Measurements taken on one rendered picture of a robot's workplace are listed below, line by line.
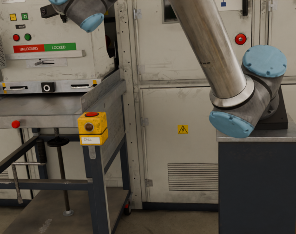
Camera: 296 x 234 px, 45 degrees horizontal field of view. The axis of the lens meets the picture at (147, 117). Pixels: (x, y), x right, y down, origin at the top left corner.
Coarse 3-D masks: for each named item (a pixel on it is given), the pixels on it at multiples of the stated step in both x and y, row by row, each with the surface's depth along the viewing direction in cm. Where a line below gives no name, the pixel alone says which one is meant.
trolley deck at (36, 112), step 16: (16, 96) 184; (32, 96) 182; (48, 96) 180; (64, 96) 177; (80, 96) 175; (112, 96) 178; (0, 112) 155; (16, 112) 153; (32, 112) 151; (48, 112) 150; (64, 112) 148; (0, 128) 151
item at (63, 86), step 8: (48, 80) 177; (56, 80) 176; (64, 80) 175; (72, 80) 174; (80, 80) 174; (96, 80) 173; (0, 88) 182; (16, 88) 180; (32, 88) 179; (40, 88) 178; (56, 88) 177; (64, 88) 176; (80, 88) 175; (88, 88) 174
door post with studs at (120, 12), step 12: (120, 0) 195; (120, 12) 196; (120, 24) 198; (120, 36) 201; (120, 48) 203; (120, 60) 205; (120, 72) 207; (132, 96) 210; (132, 108) 212; (132, 120) 214; (132, 132) 216; (132, 144) 219; (132, 156) 221
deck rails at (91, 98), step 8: (104, 80) 175; (112, 80) 191; (120, 80) 206; (96, 88) 162; (104, 88) 175; (0, 96) 184; (88, 96) 151; (96, 96) 162; (88, 104) 151; (80, 112) 145
